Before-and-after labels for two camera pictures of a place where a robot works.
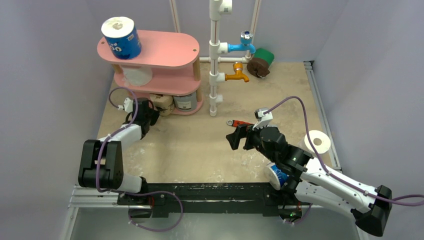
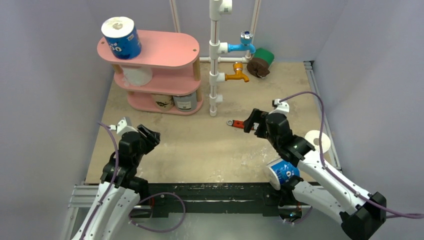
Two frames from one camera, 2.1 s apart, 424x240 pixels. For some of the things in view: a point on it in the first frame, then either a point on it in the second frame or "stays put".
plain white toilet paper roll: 135,75 stays put
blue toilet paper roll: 121,37 stays put
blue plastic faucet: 246,43 stays put
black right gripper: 249,138 → 259,120
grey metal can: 186,103 stays put
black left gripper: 155,114 → 153,137
